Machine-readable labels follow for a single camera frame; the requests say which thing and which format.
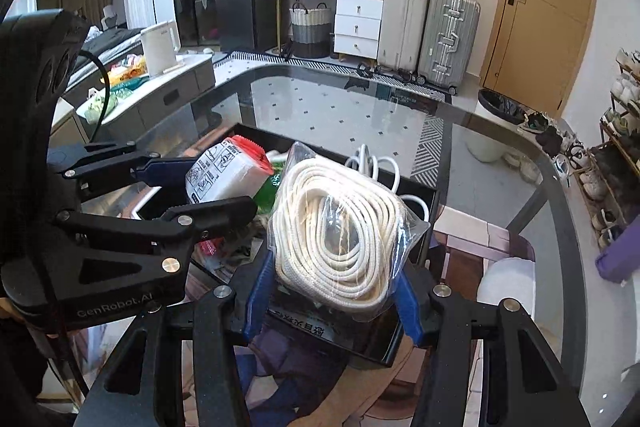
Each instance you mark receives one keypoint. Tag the pile of colourful snack packets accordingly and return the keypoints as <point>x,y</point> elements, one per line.
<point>120,82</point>

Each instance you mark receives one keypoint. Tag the white low cabinet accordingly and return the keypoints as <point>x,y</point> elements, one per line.
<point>165,92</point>

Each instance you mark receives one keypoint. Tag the printed cartoon table mat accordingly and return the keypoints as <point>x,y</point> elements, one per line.
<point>460,252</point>

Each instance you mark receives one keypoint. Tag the green white packet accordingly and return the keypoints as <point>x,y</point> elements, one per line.
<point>272,187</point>

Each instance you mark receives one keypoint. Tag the black white patterned rug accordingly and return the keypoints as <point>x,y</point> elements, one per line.
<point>310,57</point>

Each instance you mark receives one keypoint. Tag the wooden shoe rack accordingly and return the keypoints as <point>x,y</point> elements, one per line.
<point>615,167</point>

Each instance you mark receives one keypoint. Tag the white trash can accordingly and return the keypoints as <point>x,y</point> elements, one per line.
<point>492,132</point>

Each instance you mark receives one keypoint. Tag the grey white laundry basket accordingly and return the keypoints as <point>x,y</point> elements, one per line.
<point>310,32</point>

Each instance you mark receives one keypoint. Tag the bed with dark bedding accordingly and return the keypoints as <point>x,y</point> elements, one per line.
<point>107,44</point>

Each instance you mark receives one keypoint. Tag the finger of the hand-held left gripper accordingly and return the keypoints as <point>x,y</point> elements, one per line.
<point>225,212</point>
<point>165,171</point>

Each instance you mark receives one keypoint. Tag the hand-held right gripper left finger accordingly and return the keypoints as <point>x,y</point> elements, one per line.
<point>260,297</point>

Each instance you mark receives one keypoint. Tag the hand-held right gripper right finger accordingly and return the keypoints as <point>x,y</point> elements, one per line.
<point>407,307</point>

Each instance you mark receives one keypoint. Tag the silver suitcase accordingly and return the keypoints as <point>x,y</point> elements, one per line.
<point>447,37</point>

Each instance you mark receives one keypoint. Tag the white suitcase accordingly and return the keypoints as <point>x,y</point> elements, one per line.
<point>402,27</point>

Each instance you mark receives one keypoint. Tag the wooden door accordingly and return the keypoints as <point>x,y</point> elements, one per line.
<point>540,7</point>

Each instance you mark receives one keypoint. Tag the white electric kettle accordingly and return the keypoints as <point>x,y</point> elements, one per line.
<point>160,47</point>

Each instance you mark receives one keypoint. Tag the beige side cabinet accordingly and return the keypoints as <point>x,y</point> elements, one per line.
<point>67,122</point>

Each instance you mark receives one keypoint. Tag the red white tissue packet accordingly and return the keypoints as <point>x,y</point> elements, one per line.
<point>225,172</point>

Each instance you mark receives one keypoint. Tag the black cardboard box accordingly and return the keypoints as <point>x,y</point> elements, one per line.
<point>420,217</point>

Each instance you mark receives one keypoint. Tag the white vanity desk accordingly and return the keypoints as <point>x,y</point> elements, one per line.
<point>357,27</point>

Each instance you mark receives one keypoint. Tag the pile of shoes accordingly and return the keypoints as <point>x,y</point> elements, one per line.
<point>550,139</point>

